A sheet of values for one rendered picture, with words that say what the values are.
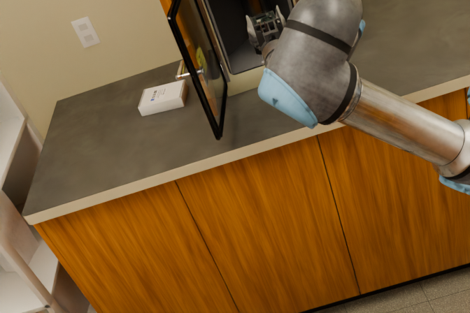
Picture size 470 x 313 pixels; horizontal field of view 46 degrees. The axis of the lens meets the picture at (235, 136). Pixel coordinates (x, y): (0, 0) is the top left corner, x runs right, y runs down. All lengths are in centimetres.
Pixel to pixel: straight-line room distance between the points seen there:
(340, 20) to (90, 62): 152
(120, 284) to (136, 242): 20
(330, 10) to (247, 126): 84
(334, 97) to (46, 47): 156
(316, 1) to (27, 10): 150
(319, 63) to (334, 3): 10
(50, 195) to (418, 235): 125
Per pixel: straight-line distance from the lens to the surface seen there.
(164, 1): 161
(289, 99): 88
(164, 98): 191
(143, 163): 172
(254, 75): 183
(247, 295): 210
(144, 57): 226
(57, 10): 222
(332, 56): 89
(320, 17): 89
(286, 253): 196
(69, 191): 177
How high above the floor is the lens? 187
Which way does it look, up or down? 34 degrees down
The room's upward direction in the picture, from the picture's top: 21 degrees counter-clockwise
